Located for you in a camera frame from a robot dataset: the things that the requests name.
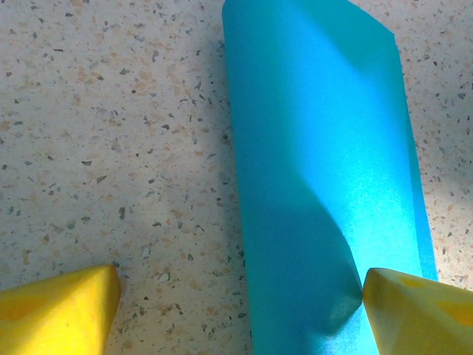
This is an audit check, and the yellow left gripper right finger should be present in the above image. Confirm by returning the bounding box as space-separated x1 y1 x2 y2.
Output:
361 267 473 355

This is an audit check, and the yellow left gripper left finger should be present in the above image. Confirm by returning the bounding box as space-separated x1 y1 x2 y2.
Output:
0 263 122 355

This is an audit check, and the blue cloth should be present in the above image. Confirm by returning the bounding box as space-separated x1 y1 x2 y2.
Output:
220 0 439 355

